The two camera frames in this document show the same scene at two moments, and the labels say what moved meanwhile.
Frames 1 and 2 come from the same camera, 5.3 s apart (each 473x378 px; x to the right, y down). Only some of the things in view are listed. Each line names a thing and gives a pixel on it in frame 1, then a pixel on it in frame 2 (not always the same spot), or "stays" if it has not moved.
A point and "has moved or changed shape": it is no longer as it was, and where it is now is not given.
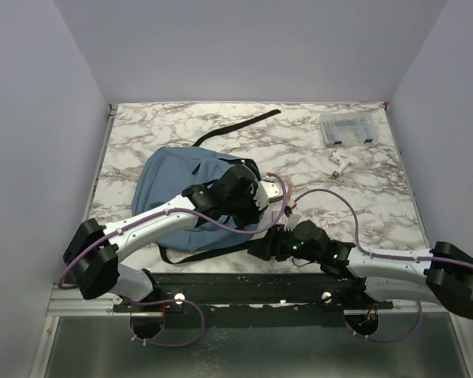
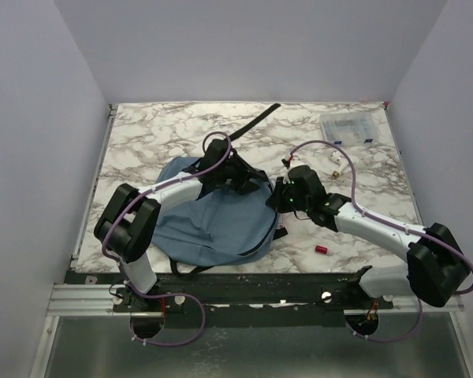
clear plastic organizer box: x=350 y=128 stays
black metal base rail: x=253 y=300 stays
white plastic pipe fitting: x=340 y=159 stays
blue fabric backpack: x=168 y=172 has moved or changed shape
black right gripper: x=272 y=245 -> x=277 y=199
